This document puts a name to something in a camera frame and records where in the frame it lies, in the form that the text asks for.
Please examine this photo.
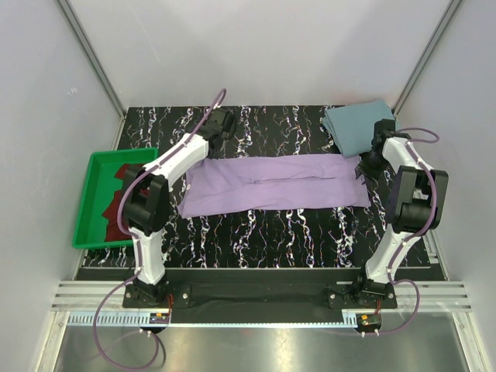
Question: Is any purple cable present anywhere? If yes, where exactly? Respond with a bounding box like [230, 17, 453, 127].
[91, 88, 167, 369]
[360, 127, 441, 336]

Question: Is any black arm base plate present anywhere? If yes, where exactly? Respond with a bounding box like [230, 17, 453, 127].
[122, 268, 398, 319]

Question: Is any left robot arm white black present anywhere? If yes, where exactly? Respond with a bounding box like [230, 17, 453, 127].
[117, 108, 237, 307]

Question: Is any white slotted cable duct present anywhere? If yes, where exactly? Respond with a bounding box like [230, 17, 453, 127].
[68, 310, 358, 329]

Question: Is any aluminium frame post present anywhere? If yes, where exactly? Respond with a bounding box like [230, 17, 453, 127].
[392, 0, 464, 115]
[53, 0, 127, 121]

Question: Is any dark red t shirt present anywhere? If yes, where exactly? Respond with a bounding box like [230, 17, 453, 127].
[101, 163, 140, 243]

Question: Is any right aluminium frame post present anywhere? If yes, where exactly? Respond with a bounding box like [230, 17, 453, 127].
[392, 0, 464, 115]

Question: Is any purple t shirt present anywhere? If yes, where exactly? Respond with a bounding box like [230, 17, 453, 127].
[177, 153, 370, 219]

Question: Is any left aluminium frame post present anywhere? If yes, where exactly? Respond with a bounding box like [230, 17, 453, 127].
[53, 0, 127, 121]

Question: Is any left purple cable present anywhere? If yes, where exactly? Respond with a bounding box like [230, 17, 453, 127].
[91, 88, 167, 369]

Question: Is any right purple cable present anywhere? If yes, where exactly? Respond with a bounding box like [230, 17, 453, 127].
[360, 127, 441, 336]

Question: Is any folded blue-grey t shirt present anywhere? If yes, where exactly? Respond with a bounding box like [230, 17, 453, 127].
[322, 100, 397, 158]

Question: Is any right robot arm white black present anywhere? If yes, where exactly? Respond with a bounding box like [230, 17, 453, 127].
[351, 119, 449, 308]

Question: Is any green plastic bin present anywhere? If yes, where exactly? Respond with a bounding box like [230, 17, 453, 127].
[72, 147, 158, 250]

